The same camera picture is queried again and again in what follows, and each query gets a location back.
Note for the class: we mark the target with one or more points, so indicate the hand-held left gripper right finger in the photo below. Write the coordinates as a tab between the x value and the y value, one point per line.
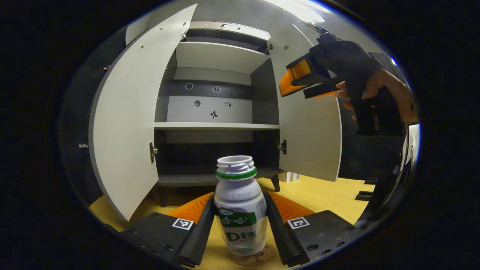
279	236

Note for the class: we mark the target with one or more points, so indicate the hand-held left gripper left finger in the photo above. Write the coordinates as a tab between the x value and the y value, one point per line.
197	236

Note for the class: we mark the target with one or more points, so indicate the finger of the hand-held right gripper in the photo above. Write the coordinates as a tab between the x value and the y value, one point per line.
294	77
322	89

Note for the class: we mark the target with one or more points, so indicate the round brown coaster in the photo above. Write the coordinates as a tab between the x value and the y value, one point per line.
268	257

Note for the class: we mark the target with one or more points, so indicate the white cabinet door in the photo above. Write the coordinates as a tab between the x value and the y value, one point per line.
131	131
311	138

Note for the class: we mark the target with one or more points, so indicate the white bottle with green label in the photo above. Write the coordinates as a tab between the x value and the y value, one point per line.
240	202

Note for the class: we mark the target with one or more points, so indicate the grey and white cabinet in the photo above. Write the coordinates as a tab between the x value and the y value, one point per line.
262	93

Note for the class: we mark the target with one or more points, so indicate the white cabinet shelf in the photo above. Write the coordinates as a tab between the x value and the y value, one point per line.
217	126

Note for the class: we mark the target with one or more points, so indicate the beige cabinet drawer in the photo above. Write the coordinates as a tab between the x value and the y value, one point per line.
210	28

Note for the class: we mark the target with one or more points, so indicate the small white box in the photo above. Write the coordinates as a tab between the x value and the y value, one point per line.
289	176

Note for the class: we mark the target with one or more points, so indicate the long ceiling light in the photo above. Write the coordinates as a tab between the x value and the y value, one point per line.
300	9

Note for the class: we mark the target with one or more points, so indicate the black backdrop cloth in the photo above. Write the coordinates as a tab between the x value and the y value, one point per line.
348	157
78	112

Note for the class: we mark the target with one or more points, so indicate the small black block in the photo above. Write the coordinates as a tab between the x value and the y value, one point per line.
364	195
371	180

